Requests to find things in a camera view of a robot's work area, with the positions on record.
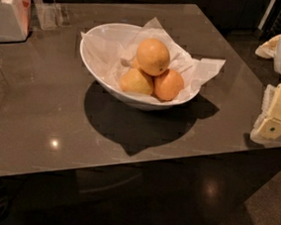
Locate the white ceramic bowl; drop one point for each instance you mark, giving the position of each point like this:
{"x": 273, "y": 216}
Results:
{"x": 99, "y": 57}

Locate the yellowish left orange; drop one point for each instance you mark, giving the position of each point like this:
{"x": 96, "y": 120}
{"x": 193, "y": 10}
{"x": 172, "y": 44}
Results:
{"x": 136, "y": 81}

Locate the clear acrylic stand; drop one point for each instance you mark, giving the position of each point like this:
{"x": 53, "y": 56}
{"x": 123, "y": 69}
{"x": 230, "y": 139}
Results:
{"x": 49, "y": 14}

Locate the small hidden back orange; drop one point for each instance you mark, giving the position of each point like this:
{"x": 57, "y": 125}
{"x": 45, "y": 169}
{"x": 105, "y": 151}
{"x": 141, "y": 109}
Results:
{"x": 136, "y": 63}

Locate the white paper liner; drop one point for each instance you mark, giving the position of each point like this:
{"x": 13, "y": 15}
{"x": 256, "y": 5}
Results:
{"x": 197, "y": 68}

